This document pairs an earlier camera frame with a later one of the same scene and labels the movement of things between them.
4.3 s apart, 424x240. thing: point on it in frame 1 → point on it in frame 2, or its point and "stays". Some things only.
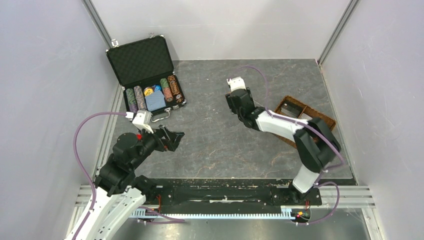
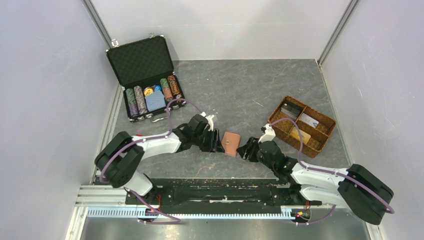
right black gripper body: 233,110 → 267,163
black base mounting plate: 169,192 stays
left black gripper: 163,142 → 214,145
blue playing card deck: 156,100 stays
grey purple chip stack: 140,97 stays
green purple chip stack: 131,100 stays
